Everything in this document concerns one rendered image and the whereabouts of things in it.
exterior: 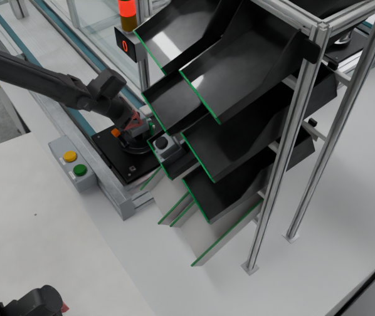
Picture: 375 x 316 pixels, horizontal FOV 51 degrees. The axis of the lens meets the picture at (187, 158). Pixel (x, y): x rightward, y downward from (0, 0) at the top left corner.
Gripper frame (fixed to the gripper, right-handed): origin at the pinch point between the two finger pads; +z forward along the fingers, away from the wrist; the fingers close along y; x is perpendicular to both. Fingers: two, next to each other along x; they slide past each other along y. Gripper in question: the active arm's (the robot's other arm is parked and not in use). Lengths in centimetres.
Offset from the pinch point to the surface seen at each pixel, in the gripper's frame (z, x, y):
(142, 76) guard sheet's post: 9.4, -9.6, 17.6
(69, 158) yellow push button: -6.2, 23.6, 7.0
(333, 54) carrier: 66, -62, -7
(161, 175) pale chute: -0.8, 5.5, -21.3
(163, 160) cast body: -16.3, -3.0, -29.3
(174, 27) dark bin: -36, -28, -26
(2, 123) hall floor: 62, 91, 149
